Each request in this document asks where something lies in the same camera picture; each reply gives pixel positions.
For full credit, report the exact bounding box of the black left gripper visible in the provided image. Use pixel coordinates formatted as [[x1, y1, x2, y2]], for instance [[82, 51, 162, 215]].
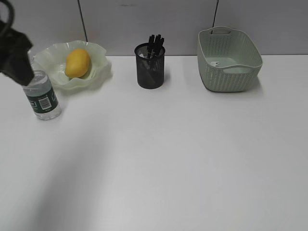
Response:
[[0, 28, 34, 85]]

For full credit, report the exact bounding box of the clear water bottle green label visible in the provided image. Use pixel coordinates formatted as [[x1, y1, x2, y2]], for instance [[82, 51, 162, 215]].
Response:
[[23, 50, 63, 121]]

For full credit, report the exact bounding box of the yellow mango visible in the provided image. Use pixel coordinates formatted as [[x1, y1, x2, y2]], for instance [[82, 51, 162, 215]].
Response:
[[65, 49, 90, 78]]

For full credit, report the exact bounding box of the black blue marker pen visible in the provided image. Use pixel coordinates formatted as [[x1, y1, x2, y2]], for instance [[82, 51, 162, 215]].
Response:
[[154, 38, 164, 57]]

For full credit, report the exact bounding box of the waste paper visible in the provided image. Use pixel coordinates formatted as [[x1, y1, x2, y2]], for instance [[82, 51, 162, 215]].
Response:
[[210, 62, 221, 67]]

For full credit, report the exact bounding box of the pale green wavy glass plate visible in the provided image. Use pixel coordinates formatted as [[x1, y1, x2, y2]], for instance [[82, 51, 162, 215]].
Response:
[[34, 40, 111, 90]]

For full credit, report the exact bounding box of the black mesh pen holder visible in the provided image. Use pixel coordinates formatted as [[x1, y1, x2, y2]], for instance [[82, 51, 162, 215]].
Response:
[[134, 43, 166, 89]]

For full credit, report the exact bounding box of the pale green woven plastic basket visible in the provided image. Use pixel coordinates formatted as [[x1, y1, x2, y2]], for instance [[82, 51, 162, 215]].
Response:
[[197, 26, 263, 92]]

